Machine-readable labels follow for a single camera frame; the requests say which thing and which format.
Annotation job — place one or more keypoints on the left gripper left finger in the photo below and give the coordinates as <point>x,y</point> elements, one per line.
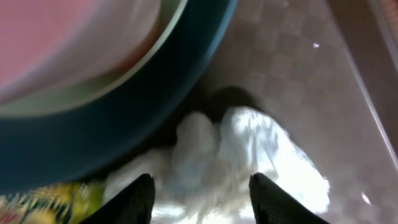
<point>133,205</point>

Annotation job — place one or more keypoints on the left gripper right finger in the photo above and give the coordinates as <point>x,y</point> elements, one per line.
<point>272,205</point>

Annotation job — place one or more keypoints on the green yellow snack wrapper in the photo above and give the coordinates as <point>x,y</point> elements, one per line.
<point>53,204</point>

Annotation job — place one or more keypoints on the white paper napkin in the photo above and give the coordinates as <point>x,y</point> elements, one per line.
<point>204,176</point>

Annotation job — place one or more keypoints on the pink plastic cup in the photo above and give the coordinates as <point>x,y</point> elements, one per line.
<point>53,43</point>

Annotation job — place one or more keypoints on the large dark blue bowl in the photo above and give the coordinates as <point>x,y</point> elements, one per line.
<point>73,144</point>

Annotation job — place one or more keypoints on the brown plastic serving tray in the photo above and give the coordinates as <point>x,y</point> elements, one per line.
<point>288,59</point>

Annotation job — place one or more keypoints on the mint green small bowl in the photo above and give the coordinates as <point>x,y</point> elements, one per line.
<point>67,98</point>

